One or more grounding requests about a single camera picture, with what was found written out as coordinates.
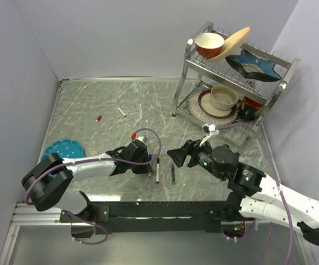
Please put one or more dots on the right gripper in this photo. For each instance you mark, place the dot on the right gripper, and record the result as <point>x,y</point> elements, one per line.
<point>192,148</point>

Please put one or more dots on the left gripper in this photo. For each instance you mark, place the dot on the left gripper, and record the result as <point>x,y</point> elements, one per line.
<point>144,169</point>

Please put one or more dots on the purple highlighter pen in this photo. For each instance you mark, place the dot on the purple highlighter pen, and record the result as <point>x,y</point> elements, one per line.
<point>170,172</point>

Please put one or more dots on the green gel pen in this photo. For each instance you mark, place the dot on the green gel pen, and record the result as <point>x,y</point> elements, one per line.
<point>174,174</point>

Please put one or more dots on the white black-tip marker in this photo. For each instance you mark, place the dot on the white black-tip marker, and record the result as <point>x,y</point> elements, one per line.
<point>157,173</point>

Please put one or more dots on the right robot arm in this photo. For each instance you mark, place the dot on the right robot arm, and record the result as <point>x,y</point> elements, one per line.
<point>254,194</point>

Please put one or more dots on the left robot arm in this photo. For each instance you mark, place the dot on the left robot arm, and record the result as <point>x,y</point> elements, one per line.
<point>47,184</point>

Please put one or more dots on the white red-tip marker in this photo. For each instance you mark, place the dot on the white red-tip marker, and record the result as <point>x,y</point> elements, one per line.
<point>121,111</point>

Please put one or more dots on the silver glitter plate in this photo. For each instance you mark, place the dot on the silver glitter plate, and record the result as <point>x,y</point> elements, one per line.
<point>194,109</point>

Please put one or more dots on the red brown plate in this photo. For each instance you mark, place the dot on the red brown plate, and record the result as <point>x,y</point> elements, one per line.
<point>208,108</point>

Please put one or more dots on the blue polka dot plate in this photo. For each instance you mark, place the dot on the blue polka dot plate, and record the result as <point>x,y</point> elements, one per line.
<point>65,148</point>

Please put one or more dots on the beige ceramic bowl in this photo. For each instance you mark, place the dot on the beige ceramic bowl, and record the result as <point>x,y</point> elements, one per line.
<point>223,98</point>

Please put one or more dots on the black red patterned cup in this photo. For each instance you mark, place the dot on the black red patterned cup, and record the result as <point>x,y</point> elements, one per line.
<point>249,109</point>

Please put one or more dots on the steel dish rack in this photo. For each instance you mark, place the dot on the steel dish rack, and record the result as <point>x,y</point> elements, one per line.
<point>218,70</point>

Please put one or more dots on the red white bowl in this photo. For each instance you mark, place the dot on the red white bowl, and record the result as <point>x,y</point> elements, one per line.
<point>209,45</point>

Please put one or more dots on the blue star-shaped dish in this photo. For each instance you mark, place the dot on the blue star-shaped dish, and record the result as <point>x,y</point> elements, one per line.
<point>251,67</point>

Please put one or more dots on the beige wooden plate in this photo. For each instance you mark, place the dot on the beige wooden plate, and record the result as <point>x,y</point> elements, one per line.
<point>232,43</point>

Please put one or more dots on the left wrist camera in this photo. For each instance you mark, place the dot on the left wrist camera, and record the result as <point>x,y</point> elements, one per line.
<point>143,139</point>

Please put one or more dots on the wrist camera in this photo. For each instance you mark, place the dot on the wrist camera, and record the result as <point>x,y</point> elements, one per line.
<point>143,139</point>
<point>210,129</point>

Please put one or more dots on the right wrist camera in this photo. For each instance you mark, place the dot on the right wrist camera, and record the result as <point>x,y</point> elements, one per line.
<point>210,129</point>

